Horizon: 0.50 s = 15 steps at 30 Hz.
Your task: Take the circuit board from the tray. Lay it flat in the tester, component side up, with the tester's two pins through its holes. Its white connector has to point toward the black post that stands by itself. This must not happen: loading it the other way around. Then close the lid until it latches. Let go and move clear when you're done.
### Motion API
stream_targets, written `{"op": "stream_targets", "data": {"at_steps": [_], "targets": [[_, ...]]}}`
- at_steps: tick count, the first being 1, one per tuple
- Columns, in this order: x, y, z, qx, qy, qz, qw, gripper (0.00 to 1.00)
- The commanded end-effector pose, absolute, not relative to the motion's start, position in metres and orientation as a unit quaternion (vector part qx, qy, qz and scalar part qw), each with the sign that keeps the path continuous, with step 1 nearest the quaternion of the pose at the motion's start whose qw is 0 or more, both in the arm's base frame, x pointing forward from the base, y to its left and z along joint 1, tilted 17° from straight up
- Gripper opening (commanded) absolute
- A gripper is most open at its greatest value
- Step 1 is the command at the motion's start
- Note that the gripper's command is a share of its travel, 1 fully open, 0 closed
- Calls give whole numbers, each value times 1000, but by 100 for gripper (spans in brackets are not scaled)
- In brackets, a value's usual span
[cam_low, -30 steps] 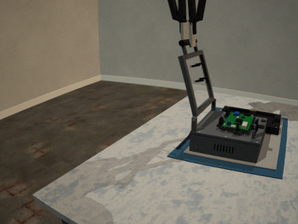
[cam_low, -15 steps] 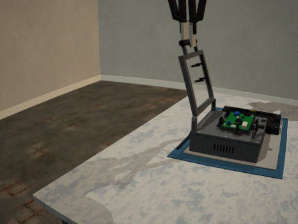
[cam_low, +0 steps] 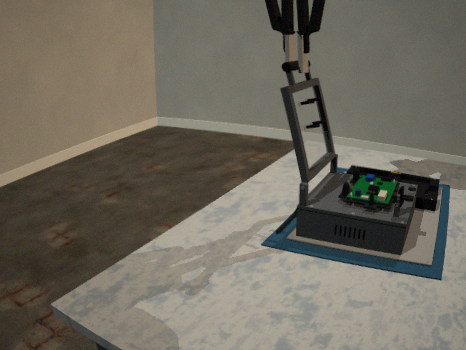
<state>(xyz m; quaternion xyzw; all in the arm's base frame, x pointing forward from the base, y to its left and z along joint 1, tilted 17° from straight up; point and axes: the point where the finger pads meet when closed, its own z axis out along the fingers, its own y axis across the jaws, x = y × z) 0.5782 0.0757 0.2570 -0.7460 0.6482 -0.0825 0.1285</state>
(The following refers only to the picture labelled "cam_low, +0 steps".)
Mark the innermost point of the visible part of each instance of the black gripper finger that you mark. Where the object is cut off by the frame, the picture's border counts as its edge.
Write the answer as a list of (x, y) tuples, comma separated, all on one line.
[(284, 24), (304, 32)]

